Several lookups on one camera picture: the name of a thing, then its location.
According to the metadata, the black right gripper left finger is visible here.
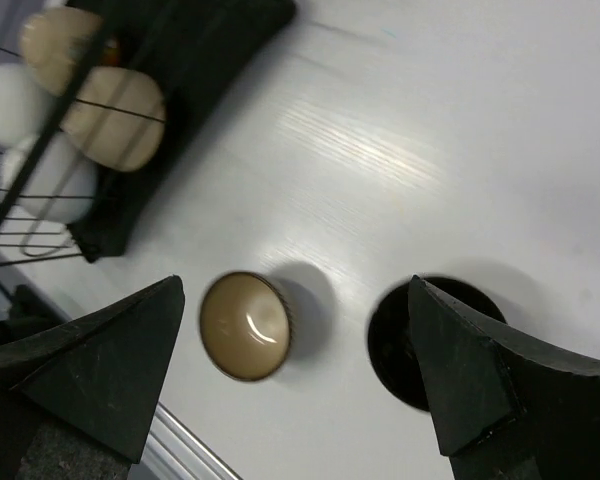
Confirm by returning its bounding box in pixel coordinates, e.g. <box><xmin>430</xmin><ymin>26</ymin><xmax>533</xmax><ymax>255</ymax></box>
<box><xmin>0</xmin><ymin>275</ymin><xmax>185</xmax><ymax>479</ymax></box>

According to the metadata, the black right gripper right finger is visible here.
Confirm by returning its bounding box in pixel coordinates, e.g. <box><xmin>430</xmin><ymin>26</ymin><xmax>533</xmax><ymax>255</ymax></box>
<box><xmin>408</xmin><ymin>277</ymin><xmax>600</xmax><ymax>479</ymax></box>

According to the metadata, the beige bowl black inside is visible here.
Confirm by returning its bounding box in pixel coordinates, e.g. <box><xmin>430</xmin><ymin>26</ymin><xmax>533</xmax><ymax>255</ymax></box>
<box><xmin>367</xmin><ymin>275</ymin><xmax>506</xmax><ymax>412</ymax></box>

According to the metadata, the tan bowl dark rim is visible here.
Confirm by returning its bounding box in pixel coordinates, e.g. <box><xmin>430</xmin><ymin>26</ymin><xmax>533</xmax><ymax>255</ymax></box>
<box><xmin>198</xmin><ymin>270</ymin><xmax>296</xmax><ymax>383</ymax></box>

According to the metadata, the white ceramic bowl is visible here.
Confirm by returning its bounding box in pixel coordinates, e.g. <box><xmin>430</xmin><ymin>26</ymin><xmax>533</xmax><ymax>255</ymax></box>
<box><xmin>15</xmin><ymin>132</ymin><xmax>98</xmax><ymax>225</ymax></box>

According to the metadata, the cream bowl brown base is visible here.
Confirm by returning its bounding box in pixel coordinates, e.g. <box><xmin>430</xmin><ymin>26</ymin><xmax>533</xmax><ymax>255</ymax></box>
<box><xmin>61</xmin><ymin>67</ymin><xmax>166</xmax><ymax>172</ymax></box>

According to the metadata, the pale blue white bowl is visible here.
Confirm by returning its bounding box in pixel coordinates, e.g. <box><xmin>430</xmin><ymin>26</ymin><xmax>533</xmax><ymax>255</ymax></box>
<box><xmin>0</xmin><ymin>63</ymin><xmax>55</xmax><ymax>148</ymax></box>

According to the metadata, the black plastic drip tray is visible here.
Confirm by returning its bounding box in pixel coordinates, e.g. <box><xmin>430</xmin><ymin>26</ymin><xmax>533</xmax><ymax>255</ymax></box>
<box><xmin>69</xmin><ymin>1</ymin><xmax>296</xmax><ymax>263</ymax></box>

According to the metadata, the aluminium mounting rail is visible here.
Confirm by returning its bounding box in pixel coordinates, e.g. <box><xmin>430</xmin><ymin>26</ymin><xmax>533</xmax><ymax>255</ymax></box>
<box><xmin>141</xmin><ymin>403</ymin><xmax>241</xmax><ymax>480</ymax></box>

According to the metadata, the black wire dish rack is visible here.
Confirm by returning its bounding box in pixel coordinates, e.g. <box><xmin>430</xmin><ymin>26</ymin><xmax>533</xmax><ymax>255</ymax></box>
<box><xmin>0</xmin><ymin>1</ymin><xmax>131</xmax><ymax>267</ymax></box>

